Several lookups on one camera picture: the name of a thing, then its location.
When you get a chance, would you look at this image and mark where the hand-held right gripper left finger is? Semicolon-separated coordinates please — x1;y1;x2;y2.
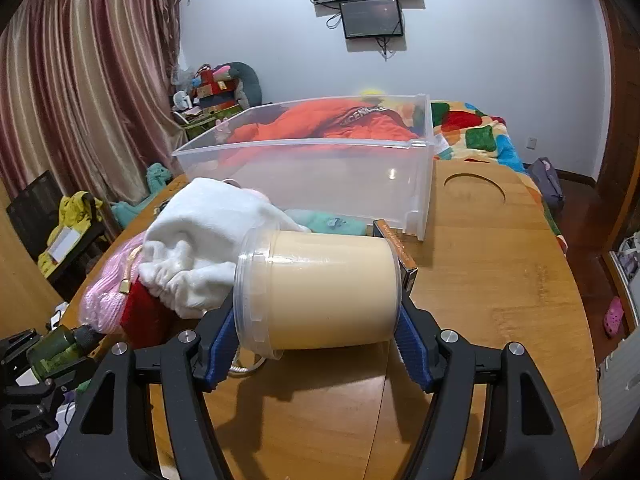
50;305;241;480

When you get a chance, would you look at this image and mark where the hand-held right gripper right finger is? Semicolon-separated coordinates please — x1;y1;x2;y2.
392;297;583;480

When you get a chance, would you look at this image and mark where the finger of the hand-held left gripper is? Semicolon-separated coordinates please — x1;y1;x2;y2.
0;330;38;363
0;379;58;461

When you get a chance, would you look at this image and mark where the dark green bottle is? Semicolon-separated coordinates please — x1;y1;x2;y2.
27;324;98;381

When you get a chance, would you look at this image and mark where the clear plastic storage bin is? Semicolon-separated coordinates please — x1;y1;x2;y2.
171;92;435;242

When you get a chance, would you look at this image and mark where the red velvet pouch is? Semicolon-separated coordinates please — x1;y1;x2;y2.
119;280;176;348

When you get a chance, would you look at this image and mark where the small brown box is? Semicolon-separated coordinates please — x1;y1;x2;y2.
372;219;418;296

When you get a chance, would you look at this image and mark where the white cloth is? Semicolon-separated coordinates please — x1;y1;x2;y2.
137;177;312;320

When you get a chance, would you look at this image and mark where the pink knitted bag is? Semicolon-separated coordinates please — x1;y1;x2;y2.
80;187;271;337

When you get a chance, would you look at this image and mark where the wooden desk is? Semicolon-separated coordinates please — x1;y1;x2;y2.
65;152;601;480

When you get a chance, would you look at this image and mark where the yellow cloth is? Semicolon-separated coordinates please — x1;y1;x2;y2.
39;191;103;278

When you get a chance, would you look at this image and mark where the black chair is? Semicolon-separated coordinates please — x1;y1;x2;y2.
5;170;108;301

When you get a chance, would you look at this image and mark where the teal cloth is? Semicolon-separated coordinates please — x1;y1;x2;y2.
285;207;368;237

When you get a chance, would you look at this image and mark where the green dinosaur plush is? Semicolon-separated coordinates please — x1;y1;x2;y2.
111;162;173;228

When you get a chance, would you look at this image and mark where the pink shoe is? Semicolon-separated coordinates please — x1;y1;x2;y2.
604;296;625;338

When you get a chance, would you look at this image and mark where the purple bag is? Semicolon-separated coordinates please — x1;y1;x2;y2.
527;157;566;211

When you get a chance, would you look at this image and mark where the green patterned box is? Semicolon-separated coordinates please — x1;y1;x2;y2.
175;105;226;136

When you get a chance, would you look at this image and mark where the colourful patchwork blanket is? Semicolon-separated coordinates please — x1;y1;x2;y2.
430;100;568;251

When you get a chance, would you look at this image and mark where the orange puffer jacket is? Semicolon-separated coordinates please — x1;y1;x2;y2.
220;97;423;161

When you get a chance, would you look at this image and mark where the pile of colourful toys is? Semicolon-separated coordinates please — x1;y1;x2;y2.
187;64;236;111

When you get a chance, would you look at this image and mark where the grey plush cushion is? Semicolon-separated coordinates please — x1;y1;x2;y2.
227;61;263;108

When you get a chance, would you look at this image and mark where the striped pink curtain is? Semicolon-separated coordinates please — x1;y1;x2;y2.
0;0;186;211

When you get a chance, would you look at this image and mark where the wooden door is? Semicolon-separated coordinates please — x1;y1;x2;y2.
595;0;640;233

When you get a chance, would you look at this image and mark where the white cord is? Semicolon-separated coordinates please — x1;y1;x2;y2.
227;350;268;376

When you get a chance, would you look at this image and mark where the small wall monitor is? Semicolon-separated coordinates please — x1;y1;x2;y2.
339;0;405;40

